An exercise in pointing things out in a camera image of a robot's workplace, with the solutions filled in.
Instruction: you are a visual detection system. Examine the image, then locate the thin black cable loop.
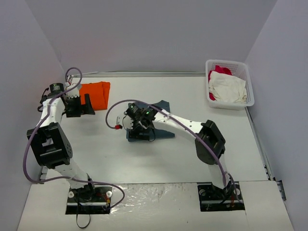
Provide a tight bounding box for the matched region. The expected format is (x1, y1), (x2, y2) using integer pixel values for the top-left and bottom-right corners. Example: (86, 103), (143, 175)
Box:
(76, 206), (92, 229)

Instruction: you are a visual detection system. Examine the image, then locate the blue-grey t-shirt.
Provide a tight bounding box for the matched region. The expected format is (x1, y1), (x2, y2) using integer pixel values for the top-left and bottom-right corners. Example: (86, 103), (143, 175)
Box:
(126, 100), (175, 142)

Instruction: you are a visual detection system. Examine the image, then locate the folded orange t-shirt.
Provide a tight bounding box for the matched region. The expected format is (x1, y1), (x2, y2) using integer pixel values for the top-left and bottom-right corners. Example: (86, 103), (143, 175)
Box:
(79, 81), (111, 111)

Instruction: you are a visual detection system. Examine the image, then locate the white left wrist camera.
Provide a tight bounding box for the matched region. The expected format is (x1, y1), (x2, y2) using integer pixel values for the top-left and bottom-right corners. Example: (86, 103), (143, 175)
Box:
(65, 83), (81, 99)

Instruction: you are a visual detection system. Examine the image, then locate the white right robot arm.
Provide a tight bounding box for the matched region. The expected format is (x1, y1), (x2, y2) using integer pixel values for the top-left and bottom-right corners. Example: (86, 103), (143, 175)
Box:
(124, 103), (231, 199)

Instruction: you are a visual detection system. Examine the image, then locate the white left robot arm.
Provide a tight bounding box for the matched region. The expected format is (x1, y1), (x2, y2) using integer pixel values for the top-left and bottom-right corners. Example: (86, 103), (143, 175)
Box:
(27, 83), (97, 201)

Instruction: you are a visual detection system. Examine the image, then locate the red t-shirt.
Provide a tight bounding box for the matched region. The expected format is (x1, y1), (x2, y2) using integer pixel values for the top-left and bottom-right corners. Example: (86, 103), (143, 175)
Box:
(208, 65), (232, 101)

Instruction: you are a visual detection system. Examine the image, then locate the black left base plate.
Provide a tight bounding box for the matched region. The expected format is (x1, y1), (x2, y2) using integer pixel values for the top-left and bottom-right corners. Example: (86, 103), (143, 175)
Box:
(65, 186), (113, 215)

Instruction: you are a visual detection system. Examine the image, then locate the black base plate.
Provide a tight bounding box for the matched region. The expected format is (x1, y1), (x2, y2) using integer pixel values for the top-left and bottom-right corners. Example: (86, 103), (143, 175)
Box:
(65, 186), (113, 215)
(197, 182), (245, 212)

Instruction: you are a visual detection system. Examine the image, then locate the white plastic laundry basket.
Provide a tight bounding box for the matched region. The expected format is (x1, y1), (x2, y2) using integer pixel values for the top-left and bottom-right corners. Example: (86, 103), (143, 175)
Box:
(205, 60), (255, 110)

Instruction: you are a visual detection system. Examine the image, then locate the cream white t-shirt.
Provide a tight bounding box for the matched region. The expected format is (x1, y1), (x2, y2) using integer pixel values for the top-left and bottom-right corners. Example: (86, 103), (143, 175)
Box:
(208, 71), (247, 103)

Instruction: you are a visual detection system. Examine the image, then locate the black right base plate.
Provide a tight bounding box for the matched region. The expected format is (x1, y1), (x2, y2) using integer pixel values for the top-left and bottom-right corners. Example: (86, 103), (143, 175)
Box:
(197, 182), (245, 212)

